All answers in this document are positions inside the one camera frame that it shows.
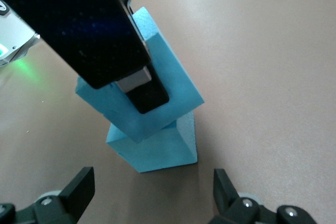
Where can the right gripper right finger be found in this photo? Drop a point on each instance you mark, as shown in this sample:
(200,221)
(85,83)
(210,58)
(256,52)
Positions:
(228,205)

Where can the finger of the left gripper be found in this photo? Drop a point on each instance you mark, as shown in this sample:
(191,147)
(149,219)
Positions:
(151,98)

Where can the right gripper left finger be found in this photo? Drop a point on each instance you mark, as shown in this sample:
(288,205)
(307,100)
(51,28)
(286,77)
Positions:
(76,197)

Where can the light blue foam block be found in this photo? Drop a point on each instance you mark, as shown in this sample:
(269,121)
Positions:
(170,90)
(157,150)

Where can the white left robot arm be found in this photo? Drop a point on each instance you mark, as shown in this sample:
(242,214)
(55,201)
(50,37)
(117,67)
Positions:
(18,37)

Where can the brown table mat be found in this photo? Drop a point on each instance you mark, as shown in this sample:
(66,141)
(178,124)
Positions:
(262,103)

